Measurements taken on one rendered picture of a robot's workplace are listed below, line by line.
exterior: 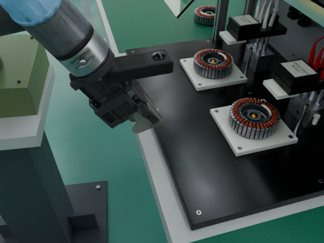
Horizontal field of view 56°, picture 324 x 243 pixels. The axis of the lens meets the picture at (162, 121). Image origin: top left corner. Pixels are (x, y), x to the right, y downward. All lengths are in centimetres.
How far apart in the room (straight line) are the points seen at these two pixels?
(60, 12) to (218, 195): 42
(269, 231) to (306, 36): 56
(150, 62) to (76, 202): 111
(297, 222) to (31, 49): 78
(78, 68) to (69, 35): 5
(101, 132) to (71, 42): 140
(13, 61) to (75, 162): 92
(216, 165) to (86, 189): 101
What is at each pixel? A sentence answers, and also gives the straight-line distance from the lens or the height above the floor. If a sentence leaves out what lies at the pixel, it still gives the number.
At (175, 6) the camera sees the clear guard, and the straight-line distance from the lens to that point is 68.
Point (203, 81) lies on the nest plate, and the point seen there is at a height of 78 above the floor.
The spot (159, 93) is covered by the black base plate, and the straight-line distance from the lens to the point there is 82.
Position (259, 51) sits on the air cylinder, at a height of 82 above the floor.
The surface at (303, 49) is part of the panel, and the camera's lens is 97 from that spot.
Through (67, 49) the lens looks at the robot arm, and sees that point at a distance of 46.
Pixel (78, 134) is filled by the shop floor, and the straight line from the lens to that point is 186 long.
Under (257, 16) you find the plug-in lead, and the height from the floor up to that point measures 92.
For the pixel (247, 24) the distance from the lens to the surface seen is 85.
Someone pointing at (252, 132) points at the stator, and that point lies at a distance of 69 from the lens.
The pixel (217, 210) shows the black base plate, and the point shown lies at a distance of 59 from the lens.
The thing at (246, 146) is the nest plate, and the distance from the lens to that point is 69.
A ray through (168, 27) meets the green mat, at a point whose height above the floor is 75.
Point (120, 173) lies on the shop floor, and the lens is 162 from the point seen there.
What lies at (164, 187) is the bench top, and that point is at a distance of 64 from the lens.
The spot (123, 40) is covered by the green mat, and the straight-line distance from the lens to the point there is 112.
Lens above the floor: 127
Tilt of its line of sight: 43 degrees down
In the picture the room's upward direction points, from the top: straight up
